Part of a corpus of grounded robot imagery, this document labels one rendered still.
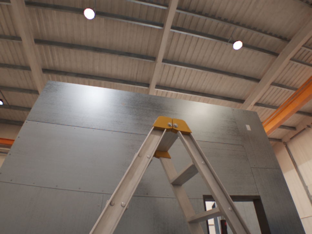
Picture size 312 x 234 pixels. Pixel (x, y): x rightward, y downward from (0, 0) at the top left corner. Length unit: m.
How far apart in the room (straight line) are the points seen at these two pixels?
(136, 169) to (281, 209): 1.57
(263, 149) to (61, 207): 2.01
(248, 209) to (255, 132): 4.00
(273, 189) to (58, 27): 7.81
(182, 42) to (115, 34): 2.59
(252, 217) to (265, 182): 4.07
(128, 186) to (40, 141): 1.14
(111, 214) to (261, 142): 1.91
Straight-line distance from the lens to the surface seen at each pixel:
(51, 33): 8.12
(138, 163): 0.77
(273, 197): 2.03
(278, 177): 2.18
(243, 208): 6.03
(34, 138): 1.75
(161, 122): 0.89
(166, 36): 6.50
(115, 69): 8.10
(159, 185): 1.50
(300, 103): 9.33
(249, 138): 2.20
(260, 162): 2.12
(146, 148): 0.81
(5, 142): 12.28
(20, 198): 1.57
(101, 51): 7.58
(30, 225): 1.50
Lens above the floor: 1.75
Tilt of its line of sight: 39 degrees up
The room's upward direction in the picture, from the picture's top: straight up
